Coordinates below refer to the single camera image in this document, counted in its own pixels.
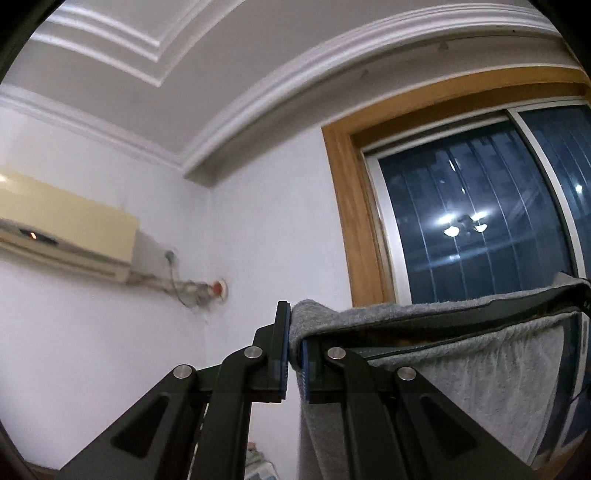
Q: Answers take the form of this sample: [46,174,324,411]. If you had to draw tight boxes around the sliding glass window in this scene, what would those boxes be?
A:
[360,97,591,305]

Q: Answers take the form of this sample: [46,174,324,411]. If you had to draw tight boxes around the air conditioner pipe bundle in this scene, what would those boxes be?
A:
[131,249,218,310]

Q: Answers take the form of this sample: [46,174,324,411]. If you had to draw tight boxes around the wooden window surround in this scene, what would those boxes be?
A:
[321,67,591,308]

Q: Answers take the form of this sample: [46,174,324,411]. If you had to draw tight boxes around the grey fleece pants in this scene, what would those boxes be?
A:
[288,272,591,480]

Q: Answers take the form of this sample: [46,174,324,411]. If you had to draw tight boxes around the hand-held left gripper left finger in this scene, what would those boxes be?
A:
[58,300,293,480]

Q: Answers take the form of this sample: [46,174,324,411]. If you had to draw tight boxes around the cream wall air conditioner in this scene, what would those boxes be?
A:
[0,168,140,284]

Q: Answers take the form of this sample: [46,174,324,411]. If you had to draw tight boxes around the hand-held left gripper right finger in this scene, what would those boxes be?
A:
[299,339,539,480]

